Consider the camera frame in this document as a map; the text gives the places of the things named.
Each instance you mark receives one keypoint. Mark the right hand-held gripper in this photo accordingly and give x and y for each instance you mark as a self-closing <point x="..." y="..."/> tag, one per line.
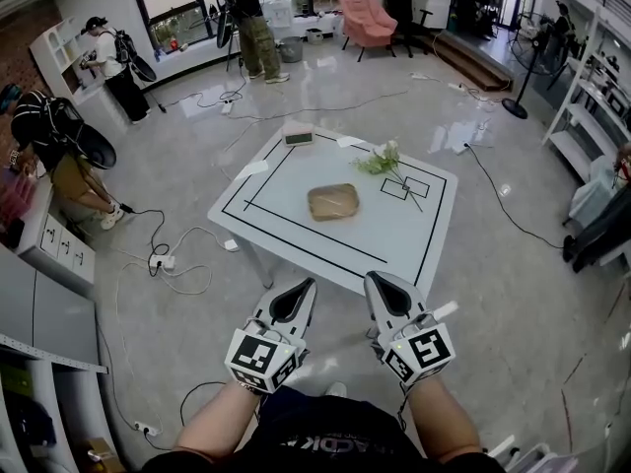
<point x="424" y="350"/>

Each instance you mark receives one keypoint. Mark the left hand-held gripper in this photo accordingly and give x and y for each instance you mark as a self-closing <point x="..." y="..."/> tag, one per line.
<point x="256" y="358"/>

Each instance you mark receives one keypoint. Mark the person's left forearm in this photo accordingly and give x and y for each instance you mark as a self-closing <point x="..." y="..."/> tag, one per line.
<point x="217" y="419"/>

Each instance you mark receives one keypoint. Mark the person's right forearm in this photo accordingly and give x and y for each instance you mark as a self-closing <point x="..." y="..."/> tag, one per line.
<point x="443" y="417"/>

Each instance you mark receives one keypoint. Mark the white table with black lines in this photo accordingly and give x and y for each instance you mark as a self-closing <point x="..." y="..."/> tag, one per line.
<point x="296" y="234"/>

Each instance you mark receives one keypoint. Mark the white power adapter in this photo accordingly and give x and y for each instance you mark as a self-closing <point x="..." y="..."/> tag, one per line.
<point x="231" y="245"/>

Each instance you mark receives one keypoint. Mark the person's white shoe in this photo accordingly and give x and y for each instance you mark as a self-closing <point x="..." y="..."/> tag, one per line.
<point x="336" y="389"/>

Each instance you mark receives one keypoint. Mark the white power strip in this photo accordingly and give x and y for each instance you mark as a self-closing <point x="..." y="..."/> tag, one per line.
<point x="227" y="107"/>
<point x="147" y="428"/>
<point x="162" y="262"/>

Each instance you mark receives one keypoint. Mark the person's black shirt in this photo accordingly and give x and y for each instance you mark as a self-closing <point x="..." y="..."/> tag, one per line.
<point x="325" y="436"/>

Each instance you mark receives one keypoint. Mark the white paper label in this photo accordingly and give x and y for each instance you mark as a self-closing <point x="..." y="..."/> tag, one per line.
<point x="252" y="169"/>
<point x="350" y="141"/>

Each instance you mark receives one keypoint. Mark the white artificial flower bouquet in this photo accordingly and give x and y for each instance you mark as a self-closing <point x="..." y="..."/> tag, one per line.
<point x="382" y="161"/>

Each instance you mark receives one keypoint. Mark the pink digital clock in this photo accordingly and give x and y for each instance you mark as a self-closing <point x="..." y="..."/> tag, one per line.
<point x="298" y="135"/>

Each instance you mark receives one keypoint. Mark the grey cabinet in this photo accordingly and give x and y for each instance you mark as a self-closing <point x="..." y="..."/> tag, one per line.
<point x="54" y="313"/>

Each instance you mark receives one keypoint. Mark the white metal shelf rack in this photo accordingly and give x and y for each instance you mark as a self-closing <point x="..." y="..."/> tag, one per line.
<point x="59" y="360"/>

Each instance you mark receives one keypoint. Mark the white drawer cabinet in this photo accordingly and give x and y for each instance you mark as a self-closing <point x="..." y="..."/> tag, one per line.
<point x="59" y="244"/>

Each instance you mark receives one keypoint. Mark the cardboard box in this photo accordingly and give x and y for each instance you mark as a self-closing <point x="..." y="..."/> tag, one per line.
<point x="101" y="453"/>

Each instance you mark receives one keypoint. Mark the wooden step platform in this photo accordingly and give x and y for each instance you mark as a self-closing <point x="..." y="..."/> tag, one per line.
<point x="473" y="62"/>

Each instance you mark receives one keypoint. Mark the grey bucket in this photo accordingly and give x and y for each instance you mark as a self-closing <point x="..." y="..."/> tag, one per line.
<point x="291" y="49"/>

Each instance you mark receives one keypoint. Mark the white open shelf unit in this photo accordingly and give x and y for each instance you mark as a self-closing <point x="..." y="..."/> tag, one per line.
<point x="586" y="111"/>

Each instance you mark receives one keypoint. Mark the small white bin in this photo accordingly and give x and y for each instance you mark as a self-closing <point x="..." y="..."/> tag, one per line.
<point x="314" y="36"/>

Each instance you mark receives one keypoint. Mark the pink armchair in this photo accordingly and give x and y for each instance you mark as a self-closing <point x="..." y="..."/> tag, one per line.
<point x="367" y="20"/>

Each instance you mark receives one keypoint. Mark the black standing fan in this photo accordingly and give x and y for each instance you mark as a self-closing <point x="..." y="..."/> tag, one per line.
<point x="530" y="47"/>

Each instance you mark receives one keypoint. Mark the black office chair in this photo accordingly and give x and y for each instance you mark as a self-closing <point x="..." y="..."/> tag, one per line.
<point x="401" y="10"/>

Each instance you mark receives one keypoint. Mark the white water dispenser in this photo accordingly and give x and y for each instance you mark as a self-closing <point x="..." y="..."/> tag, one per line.
<point x="279" y="14"/>

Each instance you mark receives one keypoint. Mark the white arched cabinet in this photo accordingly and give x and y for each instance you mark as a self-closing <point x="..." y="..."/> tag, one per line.
<point x="56" y="57"/>

